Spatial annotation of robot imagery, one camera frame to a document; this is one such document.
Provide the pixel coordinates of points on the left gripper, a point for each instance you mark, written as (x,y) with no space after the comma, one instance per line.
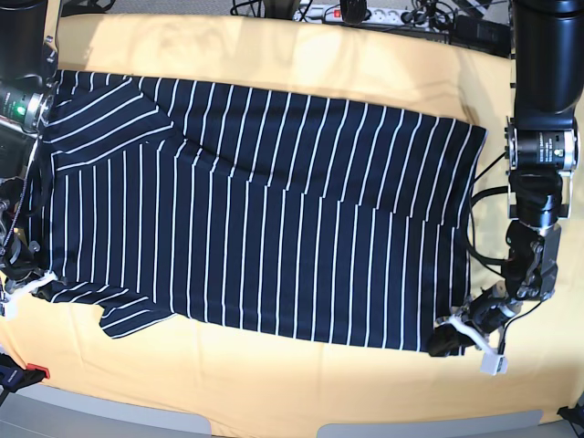
(529,273)

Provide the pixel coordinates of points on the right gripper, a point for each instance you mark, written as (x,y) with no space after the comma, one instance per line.
(22,272)

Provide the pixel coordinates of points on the navy white striped T-shirt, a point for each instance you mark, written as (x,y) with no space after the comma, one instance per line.
(328,220)

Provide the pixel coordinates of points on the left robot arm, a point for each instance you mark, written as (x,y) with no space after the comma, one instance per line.
(543,153)

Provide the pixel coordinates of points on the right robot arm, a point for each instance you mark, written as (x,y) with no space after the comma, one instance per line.
(28,82)

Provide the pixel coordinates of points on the red black clamp left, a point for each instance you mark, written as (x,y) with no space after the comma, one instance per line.
(14,377)

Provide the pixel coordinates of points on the black clamp right corner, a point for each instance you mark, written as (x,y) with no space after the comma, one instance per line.
(575,418)

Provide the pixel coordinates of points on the yellow table cloth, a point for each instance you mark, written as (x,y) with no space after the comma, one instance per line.
(251,384)

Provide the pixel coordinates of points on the black power adapter box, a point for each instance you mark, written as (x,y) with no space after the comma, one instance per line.
(488,36)

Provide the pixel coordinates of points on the white power strip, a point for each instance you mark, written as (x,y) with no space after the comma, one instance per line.
(331,14)

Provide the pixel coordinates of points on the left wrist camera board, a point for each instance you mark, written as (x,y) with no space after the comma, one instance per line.
(493,364)

